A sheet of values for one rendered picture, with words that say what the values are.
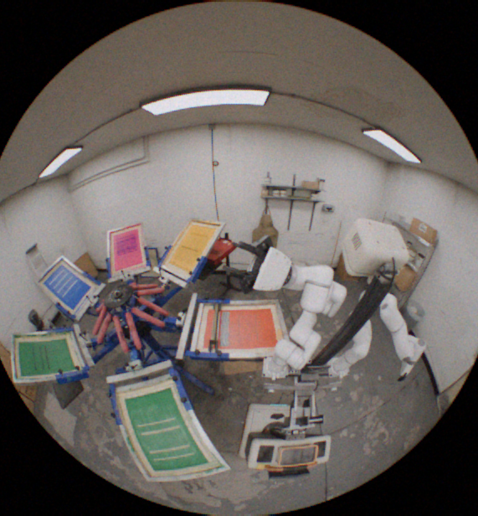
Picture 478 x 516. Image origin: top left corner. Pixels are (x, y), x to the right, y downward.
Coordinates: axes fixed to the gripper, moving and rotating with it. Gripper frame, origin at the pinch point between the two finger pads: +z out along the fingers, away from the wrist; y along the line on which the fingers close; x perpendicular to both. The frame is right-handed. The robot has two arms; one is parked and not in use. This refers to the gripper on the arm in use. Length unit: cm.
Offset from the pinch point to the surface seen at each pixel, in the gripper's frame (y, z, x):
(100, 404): 258, 60, 83
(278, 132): -204, -96, 153
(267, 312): 46, -98, 53
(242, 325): 61, -75, 55
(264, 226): -53, -173, 187
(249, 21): -102, 39, 7
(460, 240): -155, -266, -167
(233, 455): 197, -70, -29
